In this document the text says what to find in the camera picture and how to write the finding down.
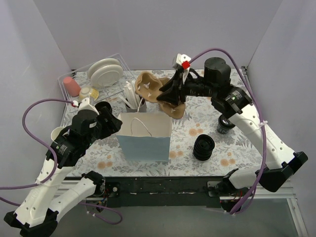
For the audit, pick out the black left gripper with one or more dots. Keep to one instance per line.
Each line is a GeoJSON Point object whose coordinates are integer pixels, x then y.
{"type": "Point", "coordinates": [110, 121]}

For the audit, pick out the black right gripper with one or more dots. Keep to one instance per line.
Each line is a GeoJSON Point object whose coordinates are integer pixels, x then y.
{"type": "Point", "coordinates": [181, 87]}

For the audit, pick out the brown cardboard cup carrier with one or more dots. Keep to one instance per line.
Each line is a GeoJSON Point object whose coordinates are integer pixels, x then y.
{"type": "Point", "coordinates": [147, 86]}

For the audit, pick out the light blue paper bag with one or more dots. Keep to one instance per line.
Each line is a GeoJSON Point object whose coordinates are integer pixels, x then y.
{"type": "Point", "coordinates": [145, 136]}

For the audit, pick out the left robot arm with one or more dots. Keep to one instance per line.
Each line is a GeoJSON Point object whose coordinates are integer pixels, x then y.
{"type": "Point", "coordinates": [40, 212]}

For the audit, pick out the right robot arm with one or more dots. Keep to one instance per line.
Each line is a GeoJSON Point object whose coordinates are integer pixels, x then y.
{"type": "Point", "coordinates": [280, 161]}

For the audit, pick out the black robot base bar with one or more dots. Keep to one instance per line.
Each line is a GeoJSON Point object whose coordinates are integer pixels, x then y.
{"type": "Point", "coordinates": [166, 191]}

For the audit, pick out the stack of black cups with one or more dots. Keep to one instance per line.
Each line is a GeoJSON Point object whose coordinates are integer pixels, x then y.
{"type": "Point", "coordinates": [103, 106]}

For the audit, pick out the wrapped white straws bundle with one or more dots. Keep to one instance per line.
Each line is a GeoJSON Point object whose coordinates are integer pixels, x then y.
{"type": "Point", "coordinates": [129, 97]}

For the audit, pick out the grey cylindrical straw holder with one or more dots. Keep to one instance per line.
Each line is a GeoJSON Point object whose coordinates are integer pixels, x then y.
{"type": "Point", "coordinates": [140, 109]}

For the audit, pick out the yellow polka dot bowl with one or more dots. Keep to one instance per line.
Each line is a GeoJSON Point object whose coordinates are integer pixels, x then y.
{"type": "Point", "coordinates": [88, 91]}

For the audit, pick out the white ceramic plate front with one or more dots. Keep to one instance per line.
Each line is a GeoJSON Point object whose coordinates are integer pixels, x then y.
{"type": "Point", "coordinates": [106, 76]}

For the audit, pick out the white ceramic plate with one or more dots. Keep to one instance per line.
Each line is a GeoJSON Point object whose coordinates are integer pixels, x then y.
{"type": "Point", "coordinates": [106, 76]}
{"type": "Point", "coordinates": [101, 63]}

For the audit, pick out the pink plastic cup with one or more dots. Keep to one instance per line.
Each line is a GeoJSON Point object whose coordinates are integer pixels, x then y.
{"type": "Point", "coordinates": [71, 86]}

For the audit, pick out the grey-green ceramic mug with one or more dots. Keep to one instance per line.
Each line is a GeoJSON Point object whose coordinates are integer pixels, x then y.
{"type": "Point", "coordinates": [58, 131]}

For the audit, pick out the white ceramic plate back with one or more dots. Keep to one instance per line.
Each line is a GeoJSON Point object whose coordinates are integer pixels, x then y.
{"type": "Point", "coordinates": [101, 63]}

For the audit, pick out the floral patterned table mat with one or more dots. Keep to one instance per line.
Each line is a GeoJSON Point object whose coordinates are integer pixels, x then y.
{"type": "Point", "coordinates": [183, 135]}

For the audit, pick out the stack of black lids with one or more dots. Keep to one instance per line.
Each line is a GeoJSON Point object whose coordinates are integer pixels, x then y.
{"type": "Point", "coordinates": [203, 147]}

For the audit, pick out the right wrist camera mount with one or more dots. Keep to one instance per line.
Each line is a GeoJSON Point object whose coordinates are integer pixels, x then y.
{"type": "Point", "coordinates": [182, 61]}

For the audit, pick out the white wire dish rack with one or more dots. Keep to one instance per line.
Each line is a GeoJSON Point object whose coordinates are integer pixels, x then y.
{"type": "Point", "coordinates": [80, 76]}

